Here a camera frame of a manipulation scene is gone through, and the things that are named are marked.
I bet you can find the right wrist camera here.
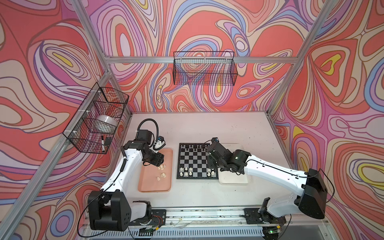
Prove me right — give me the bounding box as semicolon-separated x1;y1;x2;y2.
211;137;220;144

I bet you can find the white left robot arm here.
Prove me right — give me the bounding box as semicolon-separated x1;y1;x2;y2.
88;140;164;232

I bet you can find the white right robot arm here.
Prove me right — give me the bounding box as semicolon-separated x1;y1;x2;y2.
206;141;328;220

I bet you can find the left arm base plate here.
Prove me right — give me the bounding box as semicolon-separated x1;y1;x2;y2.
129;209;167;228

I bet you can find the pink plastic tray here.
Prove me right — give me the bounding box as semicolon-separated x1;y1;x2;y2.
138;148;174;193

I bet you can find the black wire basket back wall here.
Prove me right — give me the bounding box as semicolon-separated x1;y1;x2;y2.
173;50;238;86

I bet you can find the white plastic tray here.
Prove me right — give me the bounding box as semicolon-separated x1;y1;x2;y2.
217;142;252;185

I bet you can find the black wire basket left wall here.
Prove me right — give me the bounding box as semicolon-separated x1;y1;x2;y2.
63;83;129;154

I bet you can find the black wire basket wall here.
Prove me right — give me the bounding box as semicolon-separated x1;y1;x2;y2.
173;50;238;86
63;83;129;154

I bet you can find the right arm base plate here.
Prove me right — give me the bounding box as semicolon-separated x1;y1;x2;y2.
243;208;287;225

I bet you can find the black white chess board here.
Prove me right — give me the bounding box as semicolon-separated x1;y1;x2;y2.
177;143;219;180

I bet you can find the black marker in basket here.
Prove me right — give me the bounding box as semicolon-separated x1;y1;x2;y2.
101;136;106;153

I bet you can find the white roll in basket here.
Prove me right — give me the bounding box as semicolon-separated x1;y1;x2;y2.
94;115;118;134

